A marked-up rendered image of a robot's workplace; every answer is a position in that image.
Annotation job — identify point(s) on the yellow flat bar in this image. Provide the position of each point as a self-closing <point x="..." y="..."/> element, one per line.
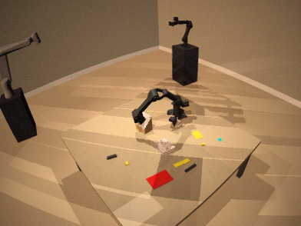
<point x="181" y="162"/>

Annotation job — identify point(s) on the red flat rectangular plate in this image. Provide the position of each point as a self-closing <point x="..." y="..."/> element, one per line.
<point x="159" y="179"/>

